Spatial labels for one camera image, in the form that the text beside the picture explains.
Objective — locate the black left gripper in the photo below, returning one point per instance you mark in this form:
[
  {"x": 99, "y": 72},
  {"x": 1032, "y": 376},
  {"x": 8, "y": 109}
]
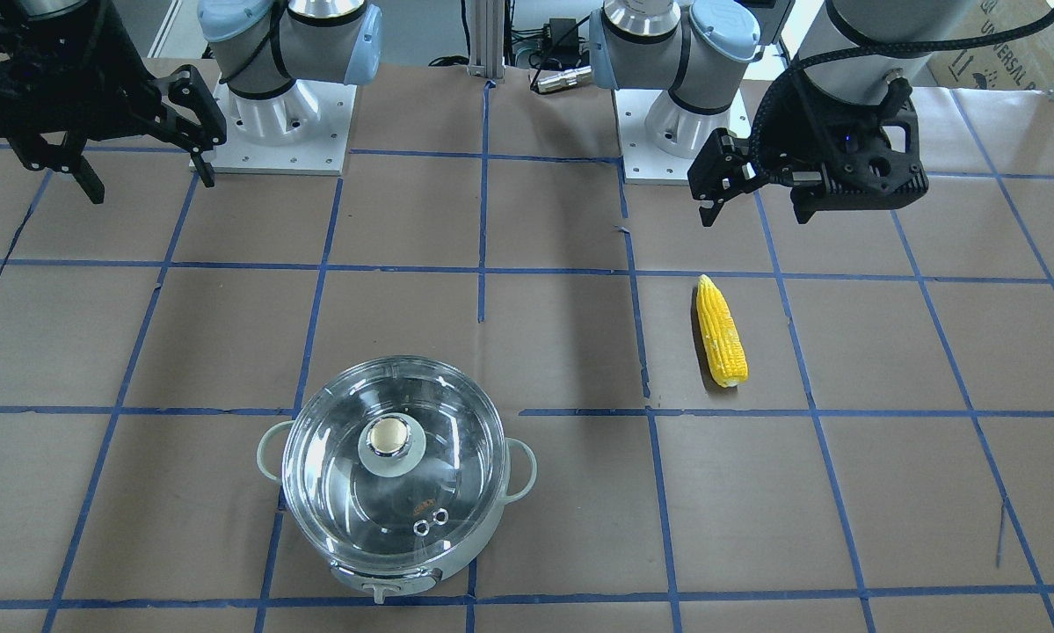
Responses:
[{"x": 810, "y": 134}]

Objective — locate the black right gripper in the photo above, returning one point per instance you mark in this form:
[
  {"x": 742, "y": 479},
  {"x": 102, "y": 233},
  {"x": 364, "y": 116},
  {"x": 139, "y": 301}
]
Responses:
[{"x": 96, "y": 75}]

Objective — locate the glass pot lid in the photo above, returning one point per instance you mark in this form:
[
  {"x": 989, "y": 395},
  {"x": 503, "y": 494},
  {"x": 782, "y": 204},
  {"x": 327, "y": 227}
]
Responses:
[{"x": 393, "y": 457}]

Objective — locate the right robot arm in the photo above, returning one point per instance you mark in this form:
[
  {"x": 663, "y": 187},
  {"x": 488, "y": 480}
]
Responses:
[{"x": 263, "y": 48}]

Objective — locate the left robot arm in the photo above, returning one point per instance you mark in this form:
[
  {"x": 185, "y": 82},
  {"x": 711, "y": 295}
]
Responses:
[{"x": 854, "y": 51}]

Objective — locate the yellow corn cob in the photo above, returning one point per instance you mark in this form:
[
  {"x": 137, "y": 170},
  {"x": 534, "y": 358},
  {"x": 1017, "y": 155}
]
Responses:
[{"x": 726, "y": 357}]

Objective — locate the pale green cooking pot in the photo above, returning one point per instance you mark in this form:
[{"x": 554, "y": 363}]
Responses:
[{"x": 395, "y": 479}]

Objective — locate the cardboard box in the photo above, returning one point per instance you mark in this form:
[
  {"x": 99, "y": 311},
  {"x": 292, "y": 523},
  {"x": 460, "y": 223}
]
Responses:
[{"x": 1025, "y": 64}]

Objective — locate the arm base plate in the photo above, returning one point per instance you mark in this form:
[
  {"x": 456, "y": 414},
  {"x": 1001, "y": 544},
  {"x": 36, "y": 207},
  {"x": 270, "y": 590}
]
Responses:
[
  {"x": 303, "y": 132},
  {"x": 659, "y": 140}
]

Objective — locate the aluminium frame post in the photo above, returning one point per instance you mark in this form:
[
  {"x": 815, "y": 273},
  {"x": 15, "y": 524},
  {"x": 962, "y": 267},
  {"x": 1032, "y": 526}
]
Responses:
[{"x": 487, "y": 22}]

